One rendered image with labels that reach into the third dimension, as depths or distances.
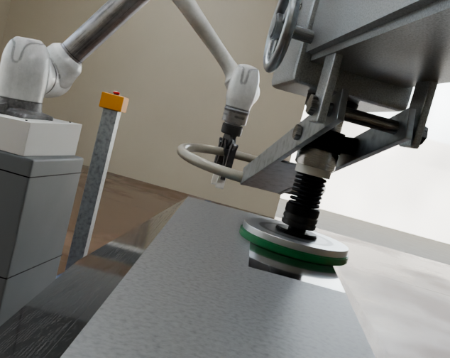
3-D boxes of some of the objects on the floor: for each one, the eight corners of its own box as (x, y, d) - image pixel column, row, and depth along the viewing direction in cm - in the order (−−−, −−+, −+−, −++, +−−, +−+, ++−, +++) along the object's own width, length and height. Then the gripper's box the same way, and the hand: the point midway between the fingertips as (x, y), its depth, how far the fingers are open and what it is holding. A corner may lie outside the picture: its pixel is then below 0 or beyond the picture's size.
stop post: (92, 288, 291) (138, 99, 281) (81, 299, 271) (130, 96, 261) (58, 279, 291) (103, 90, 282) (45, 290, 271) (92, 87, 262)
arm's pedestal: (-151, 358, 171) (-104, 123, 164) (-50, 312, 221) (-11, 129, 214) (-16, 405, 165) (40, 163, 158) (57, 346, 214) (101, 160, 207)
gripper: (216, 118, 191) (200, 178, 195) (232, 125, 175) (215, 191, 179) (233, 122, 194) (218, 182, 198) (252, 130, 178) (234, 194, 182)
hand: (218, 177), depth 188 cm, fingers closed on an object, 4 cm apart
